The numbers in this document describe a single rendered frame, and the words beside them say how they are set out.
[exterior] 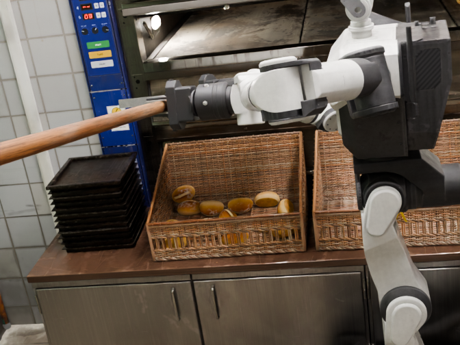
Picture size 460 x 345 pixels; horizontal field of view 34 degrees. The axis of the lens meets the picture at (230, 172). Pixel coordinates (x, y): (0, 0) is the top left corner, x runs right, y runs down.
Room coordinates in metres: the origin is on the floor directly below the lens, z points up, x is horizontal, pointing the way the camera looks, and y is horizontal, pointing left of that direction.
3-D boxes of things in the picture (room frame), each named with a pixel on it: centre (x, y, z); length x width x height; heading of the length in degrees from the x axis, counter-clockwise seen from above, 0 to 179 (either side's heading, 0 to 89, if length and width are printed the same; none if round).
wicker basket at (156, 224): (2.54, 0.01, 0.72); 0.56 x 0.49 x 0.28; 80
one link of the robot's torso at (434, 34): (1.82, -0.44, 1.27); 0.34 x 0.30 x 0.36; 165
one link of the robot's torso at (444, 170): (1.82, -0.47, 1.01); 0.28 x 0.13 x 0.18; 79
